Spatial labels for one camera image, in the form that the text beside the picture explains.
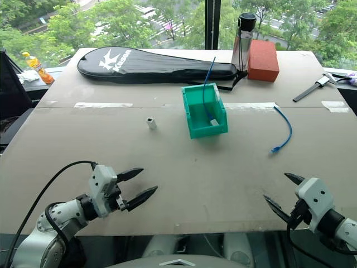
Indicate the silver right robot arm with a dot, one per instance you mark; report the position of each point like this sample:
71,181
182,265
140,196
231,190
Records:
347,227

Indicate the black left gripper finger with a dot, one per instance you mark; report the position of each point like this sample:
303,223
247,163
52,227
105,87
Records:
129,173
142,196

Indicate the orange drink bottle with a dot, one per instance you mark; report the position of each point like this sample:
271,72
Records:
42,71

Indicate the purple object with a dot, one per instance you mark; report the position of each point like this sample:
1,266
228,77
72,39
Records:
352,79

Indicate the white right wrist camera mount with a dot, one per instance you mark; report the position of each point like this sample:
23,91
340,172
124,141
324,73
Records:
316,195

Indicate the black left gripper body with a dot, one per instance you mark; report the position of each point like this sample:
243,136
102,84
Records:
115,200

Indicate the clear black-lidded water bottle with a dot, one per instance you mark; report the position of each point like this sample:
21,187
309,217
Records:
242,47

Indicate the green plastic bin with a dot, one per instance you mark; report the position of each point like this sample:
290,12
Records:
207,131

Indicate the silver robot torso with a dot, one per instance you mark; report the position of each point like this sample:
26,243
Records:
181,255

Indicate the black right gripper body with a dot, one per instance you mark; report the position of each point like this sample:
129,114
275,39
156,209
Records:
304,216

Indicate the black racket bag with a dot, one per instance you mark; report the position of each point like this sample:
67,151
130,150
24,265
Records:
145,65

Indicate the black window frame post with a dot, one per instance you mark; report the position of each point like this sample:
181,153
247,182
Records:
207,25

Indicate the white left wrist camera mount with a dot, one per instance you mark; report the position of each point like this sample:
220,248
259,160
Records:
100,184

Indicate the black chair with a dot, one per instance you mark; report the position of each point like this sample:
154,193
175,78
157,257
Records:
11,89

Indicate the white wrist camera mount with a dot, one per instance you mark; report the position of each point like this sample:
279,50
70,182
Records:
316,195
100,184

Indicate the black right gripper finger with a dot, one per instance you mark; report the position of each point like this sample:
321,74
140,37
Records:
277,209
295,178

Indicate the clear tape strip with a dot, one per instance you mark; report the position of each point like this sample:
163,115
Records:
336,106
248,105

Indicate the red brick block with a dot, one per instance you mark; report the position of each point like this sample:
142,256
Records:
262,62

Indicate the white crumpled tissue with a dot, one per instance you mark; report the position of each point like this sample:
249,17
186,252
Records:
28,76

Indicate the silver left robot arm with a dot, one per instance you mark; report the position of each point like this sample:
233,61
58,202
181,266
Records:
62,215

